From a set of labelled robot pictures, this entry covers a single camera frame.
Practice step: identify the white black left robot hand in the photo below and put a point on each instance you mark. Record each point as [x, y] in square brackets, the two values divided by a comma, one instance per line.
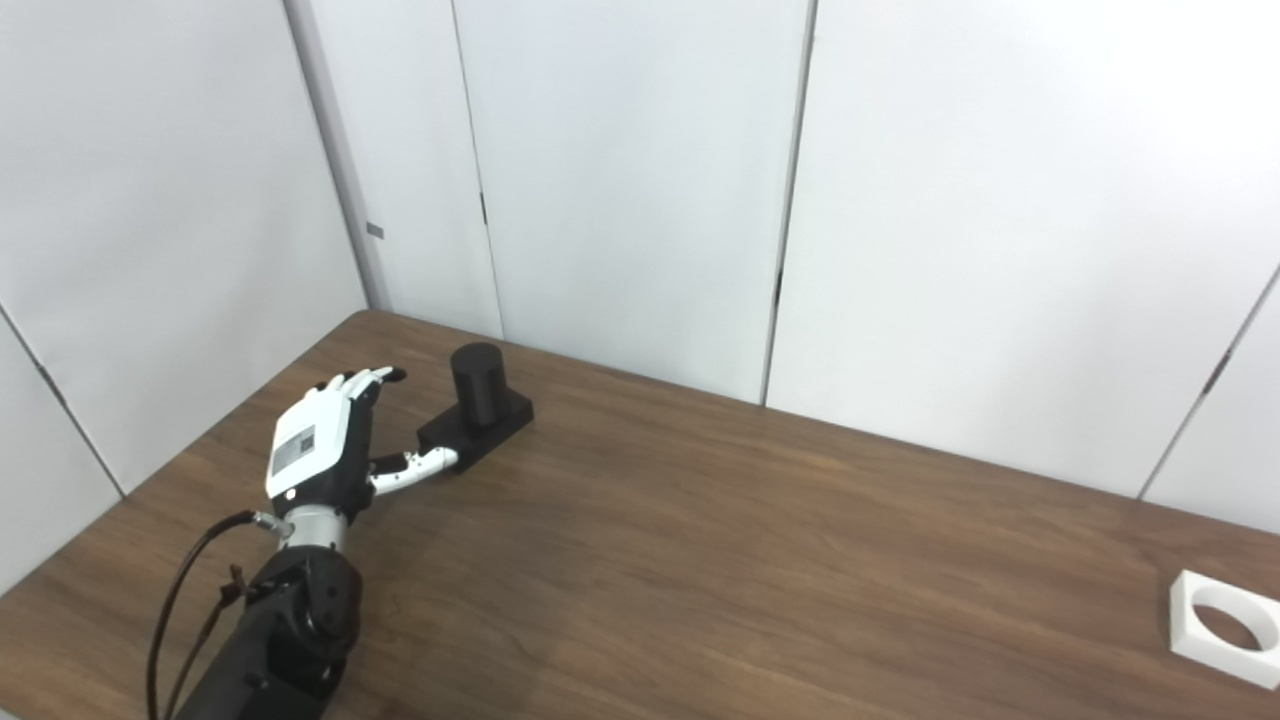
[310, 445]

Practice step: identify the black peg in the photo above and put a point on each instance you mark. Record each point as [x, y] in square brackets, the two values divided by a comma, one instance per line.
[478, 385]

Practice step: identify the white square piece with hole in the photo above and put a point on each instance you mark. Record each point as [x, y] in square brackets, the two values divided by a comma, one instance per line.
[1190, 630]

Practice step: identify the grey metal corner post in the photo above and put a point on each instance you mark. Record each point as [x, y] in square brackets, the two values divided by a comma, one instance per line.
[340, 170]

